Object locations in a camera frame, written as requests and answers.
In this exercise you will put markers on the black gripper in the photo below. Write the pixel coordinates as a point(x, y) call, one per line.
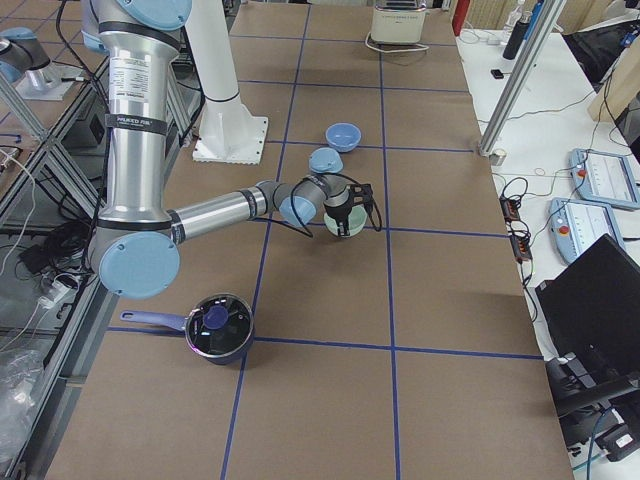
point(340, 214)

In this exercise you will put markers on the green bowl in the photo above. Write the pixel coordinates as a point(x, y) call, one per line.
point(357, 220)

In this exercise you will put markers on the blue bowl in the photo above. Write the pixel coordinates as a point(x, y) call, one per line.
point(343, 136)

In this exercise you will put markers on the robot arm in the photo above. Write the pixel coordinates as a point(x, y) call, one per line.
point(25, 63)
point(135, 246)

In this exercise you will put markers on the dark blue saucepan with lid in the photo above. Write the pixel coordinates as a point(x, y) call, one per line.
point(220, 328)

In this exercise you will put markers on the black orange power strip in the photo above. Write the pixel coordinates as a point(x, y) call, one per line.
point(518, 231)

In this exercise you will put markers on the cream toaster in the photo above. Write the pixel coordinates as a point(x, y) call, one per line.
point(398, 22)

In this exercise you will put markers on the lower teach pendant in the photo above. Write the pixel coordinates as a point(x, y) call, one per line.
point(576, 225)

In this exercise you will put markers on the teach pendant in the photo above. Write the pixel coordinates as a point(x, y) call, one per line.
point(604, 177)
point(576, 225)

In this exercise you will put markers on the black laptop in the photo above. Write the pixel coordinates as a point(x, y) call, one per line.
point(594, 304)

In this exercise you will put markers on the black water bottle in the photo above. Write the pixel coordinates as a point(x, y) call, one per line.
point(516, 37)

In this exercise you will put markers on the upper teach pendant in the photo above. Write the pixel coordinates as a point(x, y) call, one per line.
point(604, 177)

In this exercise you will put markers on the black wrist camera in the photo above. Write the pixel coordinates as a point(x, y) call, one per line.
point(361, 194)

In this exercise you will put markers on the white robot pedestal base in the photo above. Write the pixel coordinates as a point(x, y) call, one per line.
point(227, 131)

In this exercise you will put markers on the aluminium camera post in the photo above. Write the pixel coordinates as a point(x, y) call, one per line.
point(542, 27)

